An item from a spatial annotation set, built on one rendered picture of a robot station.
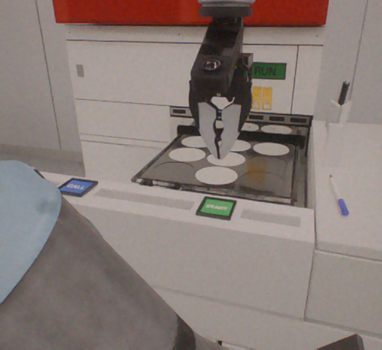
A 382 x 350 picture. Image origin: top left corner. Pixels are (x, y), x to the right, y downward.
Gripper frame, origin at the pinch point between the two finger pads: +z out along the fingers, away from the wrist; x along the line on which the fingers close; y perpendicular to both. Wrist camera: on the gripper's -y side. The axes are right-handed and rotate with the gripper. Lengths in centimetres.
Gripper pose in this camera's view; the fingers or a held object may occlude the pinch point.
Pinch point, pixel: (218, 153)
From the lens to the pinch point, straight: 52.0
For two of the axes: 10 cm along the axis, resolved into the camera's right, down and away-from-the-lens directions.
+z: 0.0, 9.2, 3.9
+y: 2.7, -3.7, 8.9
